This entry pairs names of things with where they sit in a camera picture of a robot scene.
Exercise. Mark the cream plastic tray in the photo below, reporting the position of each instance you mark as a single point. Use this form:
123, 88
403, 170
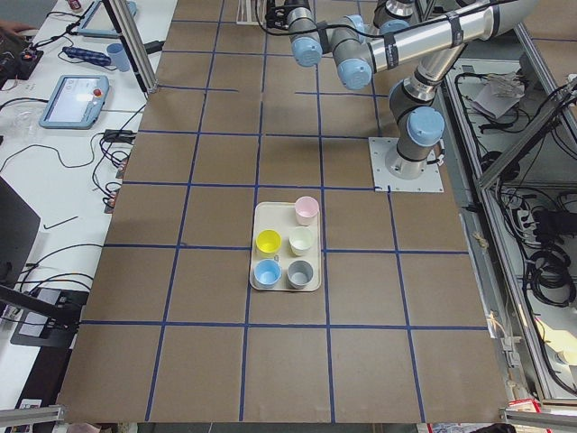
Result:
280, 216

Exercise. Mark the aluminium frame post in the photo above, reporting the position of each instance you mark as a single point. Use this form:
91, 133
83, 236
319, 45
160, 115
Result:
125, 26

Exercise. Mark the yellow ikea cup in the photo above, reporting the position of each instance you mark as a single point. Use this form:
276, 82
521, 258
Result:
268, 243

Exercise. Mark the white ikea cup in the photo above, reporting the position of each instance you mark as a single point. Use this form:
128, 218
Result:
300, 240

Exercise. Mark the far teach pendant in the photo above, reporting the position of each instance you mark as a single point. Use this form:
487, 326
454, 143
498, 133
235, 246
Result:
96, 23

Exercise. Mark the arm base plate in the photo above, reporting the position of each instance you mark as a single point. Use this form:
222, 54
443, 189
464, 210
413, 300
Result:
428, 180

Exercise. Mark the blue cup on desk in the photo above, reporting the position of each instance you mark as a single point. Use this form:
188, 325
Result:
118, 57

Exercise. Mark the blue ikea cup on tray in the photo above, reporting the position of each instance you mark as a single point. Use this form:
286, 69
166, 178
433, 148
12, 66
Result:
266, 274

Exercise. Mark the person's hand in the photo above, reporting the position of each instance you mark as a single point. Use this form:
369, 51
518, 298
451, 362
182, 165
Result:
16, 27

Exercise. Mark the white wire cup rack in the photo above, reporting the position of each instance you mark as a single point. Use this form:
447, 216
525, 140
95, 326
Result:
250, 12

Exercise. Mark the grey ikea cup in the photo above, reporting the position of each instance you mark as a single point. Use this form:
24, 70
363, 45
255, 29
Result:
300, 274

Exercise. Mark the near teach pendant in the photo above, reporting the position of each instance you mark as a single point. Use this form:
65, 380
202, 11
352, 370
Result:
75, 102

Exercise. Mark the blue checkered umbrella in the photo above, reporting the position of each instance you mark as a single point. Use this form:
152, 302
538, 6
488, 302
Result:
93, 57

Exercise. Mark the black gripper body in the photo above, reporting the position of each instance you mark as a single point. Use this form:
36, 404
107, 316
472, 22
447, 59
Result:
273, 14

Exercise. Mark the teach pendant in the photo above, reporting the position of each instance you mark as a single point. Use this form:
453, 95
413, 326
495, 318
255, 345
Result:
96, 23
75, 102

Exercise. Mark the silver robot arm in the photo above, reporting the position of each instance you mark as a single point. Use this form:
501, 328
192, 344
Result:
360, 52

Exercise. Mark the pink ikea cup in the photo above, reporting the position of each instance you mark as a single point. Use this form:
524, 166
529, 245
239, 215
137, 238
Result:
306, 210

